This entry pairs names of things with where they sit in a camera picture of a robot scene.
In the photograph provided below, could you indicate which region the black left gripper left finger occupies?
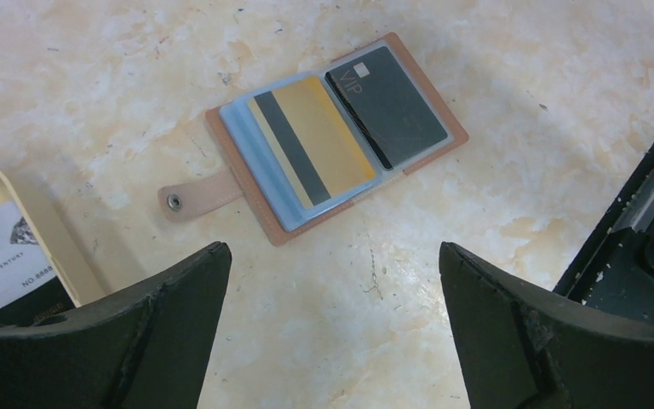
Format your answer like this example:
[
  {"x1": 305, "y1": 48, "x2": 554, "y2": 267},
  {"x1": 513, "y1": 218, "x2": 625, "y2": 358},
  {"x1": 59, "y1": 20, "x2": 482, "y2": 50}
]
[{"x1": 0, "y1": 242, "x2": 232, "y2": 408}]

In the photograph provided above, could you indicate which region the beige oval tray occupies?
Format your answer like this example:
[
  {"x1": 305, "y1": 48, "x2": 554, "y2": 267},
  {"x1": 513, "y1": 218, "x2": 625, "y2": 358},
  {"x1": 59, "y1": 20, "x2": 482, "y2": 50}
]
[{"x1": 0, "y1": 170, "x2": 106, "y2": 327}]

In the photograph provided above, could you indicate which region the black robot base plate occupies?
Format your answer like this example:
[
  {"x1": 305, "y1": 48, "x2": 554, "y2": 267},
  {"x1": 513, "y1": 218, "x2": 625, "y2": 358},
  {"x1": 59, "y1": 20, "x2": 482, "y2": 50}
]
[{"x1": 554, "y1": 142, "x2": 654, "y2": 325}]

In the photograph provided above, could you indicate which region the black VIP credit card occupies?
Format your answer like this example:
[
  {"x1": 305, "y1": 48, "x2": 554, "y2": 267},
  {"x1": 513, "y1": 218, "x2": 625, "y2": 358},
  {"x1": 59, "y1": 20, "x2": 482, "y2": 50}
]
[{"x1": 0, "y1": 278, "x2": 75, "y2": 327}]

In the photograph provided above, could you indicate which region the gold VIP credit card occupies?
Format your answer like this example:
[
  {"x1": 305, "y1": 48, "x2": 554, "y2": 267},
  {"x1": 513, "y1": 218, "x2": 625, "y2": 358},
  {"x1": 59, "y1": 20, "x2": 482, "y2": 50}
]
[{"x1": 246, "y1": 76, "x2": 376, "y2": 210}]

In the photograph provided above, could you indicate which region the silver VIP credit card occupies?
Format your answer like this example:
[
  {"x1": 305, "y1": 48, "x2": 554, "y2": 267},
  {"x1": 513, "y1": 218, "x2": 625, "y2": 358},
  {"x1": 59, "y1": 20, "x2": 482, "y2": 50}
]
[{"x1": 0, "y1": 201, "x2": 56, "y2": 308}]

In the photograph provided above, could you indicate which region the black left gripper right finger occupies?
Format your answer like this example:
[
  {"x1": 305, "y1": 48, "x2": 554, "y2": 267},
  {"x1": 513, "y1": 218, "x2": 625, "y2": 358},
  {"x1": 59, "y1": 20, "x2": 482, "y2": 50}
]
[{"x1": 439, "y1": 242, "x2": 654, "y2": 408}]

